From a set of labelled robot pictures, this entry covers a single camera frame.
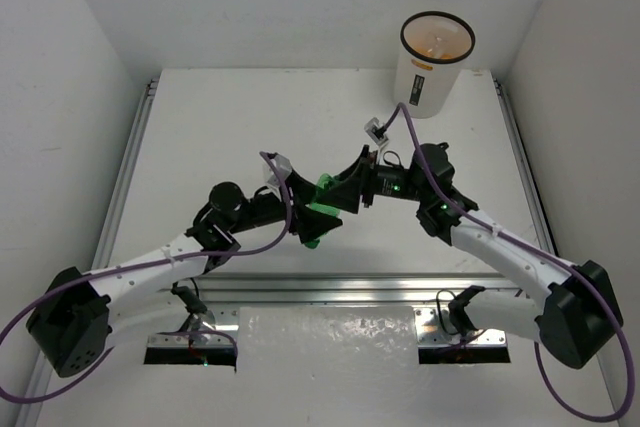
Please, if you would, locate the green plastic bottle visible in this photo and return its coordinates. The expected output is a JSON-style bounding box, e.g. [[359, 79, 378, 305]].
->
[[304, 173, 341, 249]]

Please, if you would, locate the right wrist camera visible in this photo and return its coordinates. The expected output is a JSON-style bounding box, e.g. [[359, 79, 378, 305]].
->
[[364, 117, 389, 153]]

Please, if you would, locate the aluminium table edge rail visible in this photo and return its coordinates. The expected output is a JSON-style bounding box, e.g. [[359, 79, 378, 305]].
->
[[197, 273, 518, 305]]

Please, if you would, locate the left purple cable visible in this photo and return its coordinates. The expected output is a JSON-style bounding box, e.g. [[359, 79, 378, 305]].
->
[[0, 150, 294, 403]]

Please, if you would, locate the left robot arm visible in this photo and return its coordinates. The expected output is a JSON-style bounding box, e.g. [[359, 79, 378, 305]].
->
[[26, 168, 342, 378]]

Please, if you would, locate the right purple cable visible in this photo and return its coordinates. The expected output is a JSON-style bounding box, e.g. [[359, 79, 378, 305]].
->
[[379, 102, 632, 422]]

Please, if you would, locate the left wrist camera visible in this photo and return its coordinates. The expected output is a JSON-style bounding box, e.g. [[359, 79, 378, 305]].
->
[[261, 152, 293, 192]]

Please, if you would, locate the clear bottle yellow cap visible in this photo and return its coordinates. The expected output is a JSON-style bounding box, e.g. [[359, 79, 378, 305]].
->
[[426, 35, 458, 60]]

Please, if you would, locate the white foam cover plate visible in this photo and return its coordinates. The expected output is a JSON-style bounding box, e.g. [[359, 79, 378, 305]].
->
[[238, 306, 418, 373]]

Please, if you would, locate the purple cable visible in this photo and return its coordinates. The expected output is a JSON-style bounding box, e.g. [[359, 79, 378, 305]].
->
[[379, 102, 632, 422], [0, 150, 294, 403]]

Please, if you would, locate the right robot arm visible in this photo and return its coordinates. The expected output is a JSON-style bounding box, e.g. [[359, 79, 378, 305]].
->
[[316, 143, 622, 369]]

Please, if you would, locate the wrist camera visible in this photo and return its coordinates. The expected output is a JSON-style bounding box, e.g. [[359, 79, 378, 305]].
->
[[364, 117, 389, 153], [261, 152, 293, 192]]

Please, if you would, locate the orange bottle brown cap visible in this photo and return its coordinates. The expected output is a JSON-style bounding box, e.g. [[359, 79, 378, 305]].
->
[[416, 47, 440, 59]]

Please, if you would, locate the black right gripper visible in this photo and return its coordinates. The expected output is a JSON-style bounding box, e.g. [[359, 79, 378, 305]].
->
[[318, 144, 428, 212]]

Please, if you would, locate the black cable loop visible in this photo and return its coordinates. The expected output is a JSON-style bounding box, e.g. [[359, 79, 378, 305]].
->
[[433, 288, 461, 336]]

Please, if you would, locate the white bin black rim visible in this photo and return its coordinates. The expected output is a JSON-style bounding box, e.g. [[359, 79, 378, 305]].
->
[[393, 11, 476, 119]]

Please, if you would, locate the left side rail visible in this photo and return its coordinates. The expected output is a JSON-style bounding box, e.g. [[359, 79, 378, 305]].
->
[[91, 77, 160, 270]]

